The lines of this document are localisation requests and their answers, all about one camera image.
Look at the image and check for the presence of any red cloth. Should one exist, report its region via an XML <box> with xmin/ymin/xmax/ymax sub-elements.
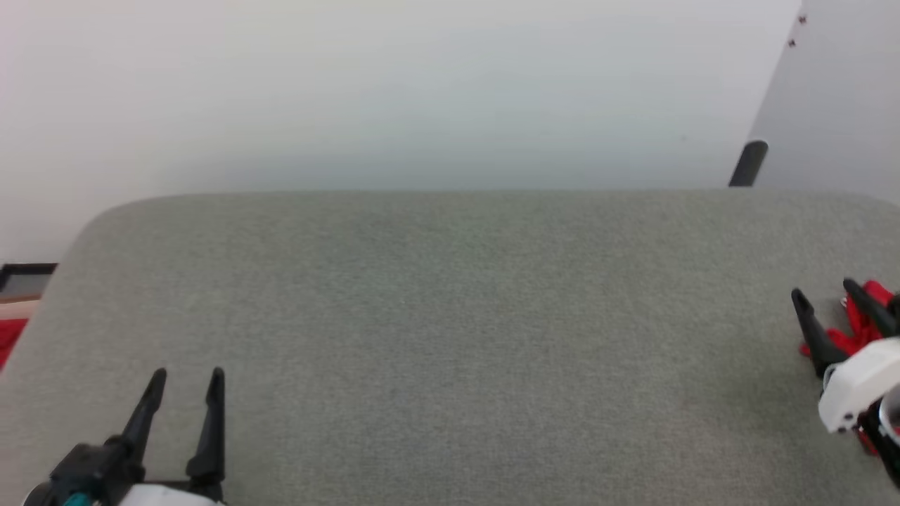
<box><xmin>0</xmin><ymin>318</ymin><xmax>29</xmax><ymax>370</ymax></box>

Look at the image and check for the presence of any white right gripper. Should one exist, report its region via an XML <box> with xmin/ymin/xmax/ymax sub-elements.
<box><xmin>791</xmin><ymin>278</ymin><xmax>900</xmax><ymax>433</ymax></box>

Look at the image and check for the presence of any red white basketball jersey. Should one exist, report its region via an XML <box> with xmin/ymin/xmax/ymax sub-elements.
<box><xmin>799</xmin><ymin>280</ymin><xmax>900</xmax><ymax>458</ymax></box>

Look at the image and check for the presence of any light grey wall panel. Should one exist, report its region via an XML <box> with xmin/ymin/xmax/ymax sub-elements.
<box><xmin>749</xmin><ymin>0</ymin><xmax>900</xmax><ymax>205</ymax></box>

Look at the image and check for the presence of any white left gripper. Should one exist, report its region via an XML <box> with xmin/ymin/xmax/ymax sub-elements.
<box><xmin>25</xmin><ymin>367</ymin><xmax>226</xmax><ymax>506</ymax></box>

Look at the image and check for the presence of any grey fabric sofa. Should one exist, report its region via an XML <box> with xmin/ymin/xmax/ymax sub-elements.
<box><xmin>0</xmin><ymin>191</ymin><xmax>900</xmax><ymax>506</ymax></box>

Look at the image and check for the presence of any white laundry basket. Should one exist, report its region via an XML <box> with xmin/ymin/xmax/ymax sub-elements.
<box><xmin>0</xmin><ymin>297</ymin><xmax>44</xmax><ymax>321</ymax></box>

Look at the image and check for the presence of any black framed panel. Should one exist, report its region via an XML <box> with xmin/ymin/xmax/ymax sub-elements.
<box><xmin>0</xmin><ymin>264</ymin><xmax>58</xmax><ymax>296</ymax></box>

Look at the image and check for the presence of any dark grey round post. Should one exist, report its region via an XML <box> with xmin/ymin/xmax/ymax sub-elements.
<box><xmin>728</xmin><ymin>141</ymin><xmax>769</xmax><ymax>188</ymax></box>

